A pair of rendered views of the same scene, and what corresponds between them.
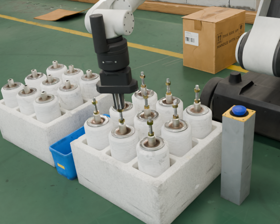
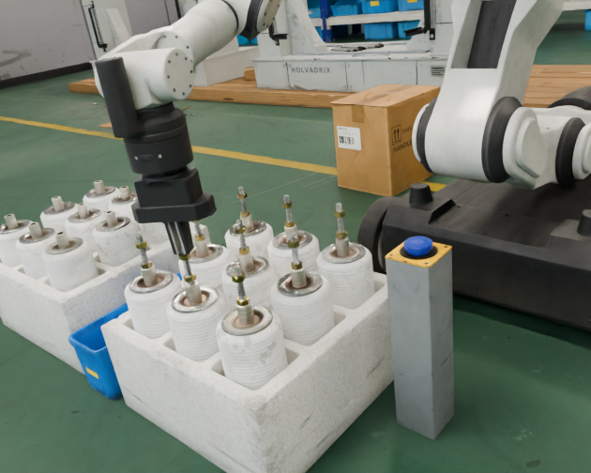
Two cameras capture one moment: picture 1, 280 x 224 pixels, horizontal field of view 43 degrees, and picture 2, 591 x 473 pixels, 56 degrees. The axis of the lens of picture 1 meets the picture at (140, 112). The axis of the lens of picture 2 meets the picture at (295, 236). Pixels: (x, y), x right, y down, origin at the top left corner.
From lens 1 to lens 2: 25 cm
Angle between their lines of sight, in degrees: 4
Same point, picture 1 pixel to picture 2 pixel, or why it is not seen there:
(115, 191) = (185, 419)
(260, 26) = (455, 88)
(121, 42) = (170, 116)
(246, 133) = (436, 291)
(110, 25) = (142, 80)
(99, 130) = (152, 298)
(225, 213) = (406, 458)
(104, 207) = (168, 452)
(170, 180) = (286, 395)
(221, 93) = (395, 224)
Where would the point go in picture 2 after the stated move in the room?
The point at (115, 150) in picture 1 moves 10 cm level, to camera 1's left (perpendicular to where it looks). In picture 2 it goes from (178, 336) to (114, 345)
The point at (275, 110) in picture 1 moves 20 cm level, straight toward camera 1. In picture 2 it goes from (497, 250) to (492, 307)
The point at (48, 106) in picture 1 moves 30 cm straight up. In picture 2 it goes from (69, 259) to (20, 111)
